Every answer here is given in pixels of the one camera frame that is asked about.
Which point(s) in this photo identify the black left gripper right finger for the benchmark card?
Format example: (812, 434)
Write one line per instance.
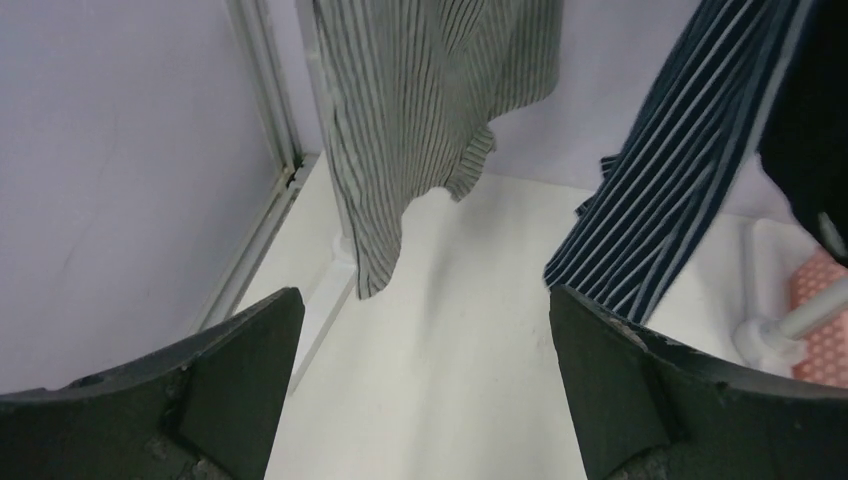
(645, 406)

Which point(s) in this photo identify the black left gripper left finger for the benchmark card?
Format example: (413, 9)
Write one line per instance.
(205, 407)

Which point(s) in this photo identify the navy striped underwear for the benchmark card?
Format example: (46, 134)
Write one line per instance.
(700, 121)

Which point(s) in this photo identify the grey striped underwear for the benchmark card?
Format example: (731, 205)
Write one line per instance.
(411, 88)

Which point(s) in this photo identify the black underwear beige waistband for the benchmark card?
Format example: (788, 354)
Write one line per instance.
(803, 149)

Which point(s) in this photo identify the white clothes rack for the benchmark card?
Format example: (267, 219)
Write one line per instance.
(466, 306)

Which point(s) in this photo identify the aluminium frame profile left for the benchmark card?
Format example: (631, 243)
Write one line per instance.
(277, 155)

